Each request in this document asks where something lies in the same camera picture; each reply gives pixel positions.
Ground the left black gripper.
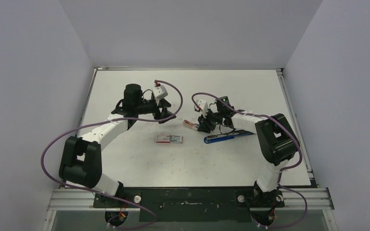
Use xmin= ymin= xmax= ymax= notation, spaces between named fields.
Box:
xmin=135 ymin=97 xmax=176 ymax=123

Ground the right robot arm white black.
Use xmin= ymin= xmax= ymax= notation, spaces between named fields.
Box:
xmin=192 ymin=97 xmax=303 ymax=206

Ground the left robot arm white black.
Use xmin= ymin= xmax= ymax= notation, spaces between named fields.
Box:
xmin=59 ymin=80 xmax=176 ymax=207

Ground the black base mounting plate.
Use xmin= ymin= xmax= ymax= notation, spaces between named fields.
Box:
xmin=93 ymin=186 xmax=285 ymax=222

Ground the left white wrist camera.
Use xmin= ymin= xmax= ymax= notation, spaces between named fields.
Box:
xmin=151 ymin=83 xmax=168 ymax=103

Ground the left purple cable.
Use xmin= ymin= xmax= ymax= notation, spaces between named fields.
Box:
xmin=40 ymin=79 xmax=184 ymax=231

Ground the aluminium frame rail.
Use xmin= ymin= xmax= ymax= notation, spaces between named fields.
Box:
xmin=48 ymin=188 xmax=335 ymax=211

